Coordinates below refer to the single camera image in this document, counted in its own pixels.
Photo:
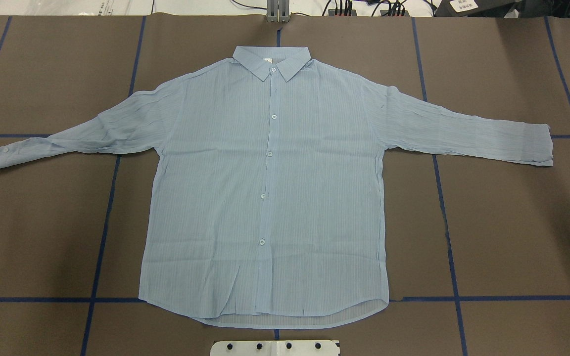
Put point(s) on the light blue button-up shirt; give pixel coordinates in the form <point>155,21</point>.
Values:
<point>267,206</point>

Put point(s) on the black power strip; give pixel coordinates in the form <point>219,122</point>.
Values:
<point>384,10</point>

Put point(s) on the brown table cover mat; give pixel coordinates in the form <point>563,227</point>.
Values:
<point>479,251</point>

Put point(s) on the black device with label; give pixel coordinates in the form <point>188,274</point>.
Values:
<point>501,8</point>

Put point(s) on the aluminium frame post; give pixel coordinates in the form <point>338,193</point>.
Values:
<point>278,11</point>

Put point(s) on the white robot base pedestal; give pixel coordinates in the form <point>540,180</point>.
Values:
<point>276,348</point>

